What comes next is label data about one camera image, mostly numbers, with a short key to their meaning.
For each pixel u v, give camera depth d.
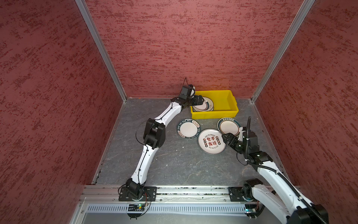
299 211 0.40
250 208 0.71
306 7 0.71
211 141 0.95
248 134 0.62
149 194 0.75
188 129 1.05
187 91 0.79
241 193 0.74
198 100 0.90
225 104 1.15
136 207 0.71
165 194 0.76
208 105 1.10
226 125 1.04
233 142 0.73
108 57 0.94
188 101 0.82
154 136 0.62
